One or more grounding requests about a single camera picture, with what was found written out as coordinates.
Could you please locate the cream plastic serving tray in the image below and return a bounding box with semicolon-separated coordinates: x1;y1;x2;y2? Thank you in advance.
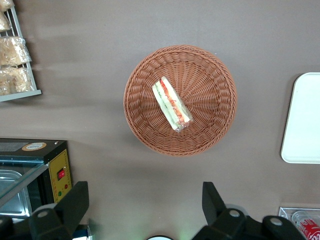
280;72;320;165

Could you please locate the red cola bottle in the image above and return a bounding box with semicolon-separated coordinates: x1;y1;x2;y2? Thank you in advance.
291;210;320;240

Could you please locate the white wire rack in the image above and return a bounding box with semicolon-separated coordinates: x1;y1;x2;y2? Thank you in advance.
0;4;43;103

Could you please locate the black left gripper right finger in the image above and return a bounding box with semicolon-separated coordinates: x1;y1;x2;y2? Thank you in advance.
192;181;251;240

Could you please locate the triangle sandwich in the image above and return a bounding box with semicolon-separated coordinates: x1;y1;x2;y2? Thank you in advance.
151;75;194;133

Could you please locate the clear acrylic bottle rack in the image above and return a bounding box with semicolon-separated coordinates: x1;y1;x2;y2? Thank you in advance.
278;206;320;240

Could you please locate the black food warmer yellow panel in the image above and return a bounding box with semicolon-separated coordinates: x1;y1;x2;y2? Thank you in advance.
0;138;73;225

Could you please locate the brown round wicker basket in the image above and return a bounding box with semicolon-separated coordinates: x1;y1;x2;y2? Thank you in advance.
123;44;238;158

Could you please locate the clear bag of snacks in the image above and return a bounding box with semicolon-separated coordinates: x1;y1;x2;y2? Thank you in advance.
0;36;33;67
0;12;13;33
0;66;36;97
0;0;15;13

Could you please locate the steel warmer pan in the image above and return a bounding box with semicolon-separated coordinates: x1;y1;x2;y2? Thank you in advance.
0;169;33;218

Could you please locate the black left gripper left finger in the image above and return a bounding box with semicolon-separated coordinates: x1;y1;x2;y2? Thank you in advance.
28;180;90;240

